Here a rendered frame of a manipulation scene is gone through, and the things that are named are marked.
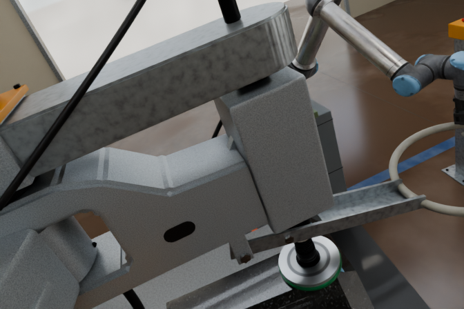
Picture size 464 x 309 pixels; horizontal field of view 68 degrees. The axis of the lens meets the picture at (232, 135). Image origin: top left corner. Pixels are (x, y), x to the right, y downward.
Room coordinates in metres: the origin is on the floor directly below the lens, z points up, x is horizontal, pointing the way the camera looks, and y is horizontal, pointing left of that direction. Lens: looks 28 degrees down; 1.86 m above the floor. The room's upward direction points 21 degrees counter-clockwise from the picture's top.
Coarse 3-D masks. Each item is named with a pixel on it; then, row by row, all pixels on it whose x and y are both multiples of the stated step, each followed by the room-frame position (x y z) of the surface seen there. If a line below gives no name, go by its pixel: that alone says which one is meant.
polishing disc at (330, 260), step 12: (312, 240) 0.90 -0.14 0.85; (324, 240) 0.88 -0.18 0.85; (288, 252) 0.88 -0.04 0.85; (324, 252) 0.83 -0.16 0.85; (336, 252) 0.81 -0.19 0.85; (288, 264) 0.83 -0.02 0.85; (324, 264) 0.78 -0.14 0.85; (336, 264) 0.77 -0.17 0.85; (288, 276) 0.79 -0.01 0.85; (300, 276) 0.77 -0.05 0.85; (312, 276) 0.76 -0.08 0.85; (324, 276) 0.74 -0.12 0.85
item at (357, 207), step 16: (352, 192) 0.91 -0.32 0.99; (368, 192) 0.92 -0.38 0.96; (384, 192) 0.93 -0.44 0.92; (336, 208) 0.89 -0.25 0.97; (352, 208) 0.87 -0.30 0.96; (368, 208) 0.86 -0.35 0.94; (384, 208) 0.81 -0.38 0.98; (400, 208) 0.81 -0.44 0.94; (416, 208) 0.82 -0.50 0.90; (320, 224) 0.78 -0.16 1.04; (336, 224) 0.78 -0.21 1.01; (352, 224) 0.79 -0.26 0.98; (256, 240) 0.75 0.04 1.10; (272, 240) 0.76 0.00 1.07; (288, 240) 0.75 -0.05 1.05; (240, 256) 0.71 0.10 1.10
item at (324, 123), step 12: (324, 108) 1.80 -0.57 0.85; (324, 120) 1.74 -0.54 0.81; (324, 132) 1.74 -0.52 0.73; (324, 144) 1.74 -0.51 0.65; (336, 144) 1.75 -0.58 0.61; (324, 156) 1.74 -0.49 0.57; (336, 156) 1.75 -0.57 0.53; (336, 168) 1.74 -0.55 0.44; (336, 180) 1.74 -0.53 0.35; (336, 192) 1.74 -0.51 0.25
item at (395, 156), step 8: (432, 128) 1.13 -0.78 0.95; (440, 128) 1.12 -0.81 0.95; (448, 128) 1.11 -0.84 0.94; (456, 128) 1.10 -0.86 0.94; (416, 136) 1.13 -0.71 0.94; (424, 136) 1.13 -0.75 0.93; (400, 144) 1.13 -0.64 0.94; (408, 144) 1.12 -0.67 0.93; (400, 152) 1.09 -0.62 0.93; (392, 160) 1.06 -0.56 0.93; (392, 168) 1.02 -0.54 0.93; (392, 176) 0.99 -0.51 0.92; (400, 184) 0.93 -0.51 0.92; (400, 192) 0.91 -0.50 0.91; (408, 192) 0.88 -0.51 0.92; (424, 200) 0.83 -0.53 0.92; (432, 208) 0.79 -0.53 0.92; (440, 208) 0.77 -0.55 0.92; (448, 208) 0.76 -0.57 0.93; (456, 208) 0.74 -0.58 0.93; (456, 216) 0.74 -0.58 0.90
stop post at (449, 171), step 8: (448, 24) 1.80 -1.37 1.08; (456, 24) 1.75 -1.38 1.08; (448, 32) 1.80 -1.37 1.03; (456, 32) 1.74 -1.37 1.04; (456, 40) 1.76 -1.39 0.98; (456, 48) 1.76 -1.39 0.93; (456, 136) 1.77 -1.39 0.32; (456, 144) 1.77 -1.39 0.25; (456, 152) 1.77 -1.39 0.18; (456, 160) 1.77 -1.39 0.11; (448, 168) 1.83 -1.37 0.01; (456, 168) 1.77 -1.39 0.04; (456, 176) 1.73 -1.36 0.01
